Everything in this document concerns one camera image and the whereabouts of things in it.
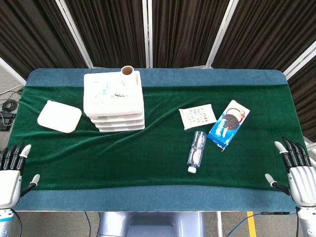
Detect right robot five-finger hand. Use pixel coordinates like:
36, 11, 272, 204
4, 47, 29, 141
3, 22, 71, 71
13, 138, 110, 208
264, 137, 316, 207

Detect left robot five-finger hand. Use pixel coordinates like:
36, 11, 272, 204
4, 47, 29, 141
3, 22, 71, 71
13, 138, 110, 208
0, 142, 40, 209

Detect clear plastic drawer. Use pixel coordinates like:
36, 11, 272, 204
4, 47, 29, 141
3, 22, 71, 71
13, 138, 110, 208
86, 113, 145, 122
95, 124, 146, 133
91, 119, 145, 127

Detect white plastic drawer cabinet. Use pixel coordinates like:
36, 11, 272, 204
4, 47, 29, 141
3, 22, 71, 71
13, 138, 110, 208
83, 70, 146, 133

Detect black power adapter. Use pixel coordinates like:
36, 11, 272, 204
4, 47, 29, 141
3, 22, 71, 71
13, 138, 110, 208
0, 111, 17, 131

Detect dark folding screen panel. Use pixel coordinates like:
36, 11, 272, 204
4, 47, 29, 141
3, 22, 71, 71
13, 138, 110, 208
211, 0, 316, 73
61, 0, 151, 69
147, 0, 234, 69
0, 0, 93, 84
283, 41, 316, 143

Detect white square plastic lid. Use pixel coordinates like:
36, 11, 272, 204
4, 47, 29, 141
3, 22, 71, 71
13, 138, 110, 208
37, 100, 82, 134

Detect white table leg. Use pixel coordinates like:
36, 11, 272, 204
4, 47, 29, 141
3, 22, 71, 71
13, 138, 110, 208
216, 211, 223, 237

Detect blue Oreo cookie box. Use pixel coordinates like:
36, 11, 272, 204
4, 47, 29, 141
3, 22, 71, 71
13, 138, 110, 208
206, 99, 250, 152

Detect clear plastic water bottle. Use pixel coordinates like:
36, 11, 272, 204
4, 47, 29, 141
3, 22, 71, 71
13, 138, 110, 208
187, 130, 207, 173

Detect white patterned tissue pack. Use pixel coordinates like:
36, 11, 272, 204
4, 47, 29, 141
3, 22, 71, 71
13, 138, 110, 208
178, 103, 217, 131

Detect blue table cover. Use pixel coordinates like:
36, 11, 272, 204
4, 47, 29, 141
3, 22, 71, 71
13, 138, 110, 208
11, 68, 301, 213

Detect green velvet cloth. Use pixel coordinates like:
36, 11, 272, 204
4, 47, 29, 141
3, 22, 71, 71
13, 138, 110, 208
7, 83, 309, 192

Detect paper roll with cardboard core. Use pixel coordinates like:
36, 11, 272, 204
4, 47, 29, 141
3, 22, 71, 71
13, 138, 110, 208
120, 66, 135, 86

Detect blue cable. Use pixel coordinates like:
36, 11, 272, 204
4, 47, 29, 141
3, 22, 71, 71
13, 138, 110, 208
228, 212, 263, 237
83, 211, 93, 237

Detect coiled black floor cable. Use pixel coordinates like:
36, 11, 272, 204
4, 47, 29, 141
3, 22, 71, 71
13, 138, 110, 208
1, 99, 19, 112

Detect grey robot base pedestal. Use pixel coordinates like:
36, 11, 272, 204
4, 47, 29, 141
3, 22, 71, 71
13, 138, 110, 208
97, 211, 205, 237

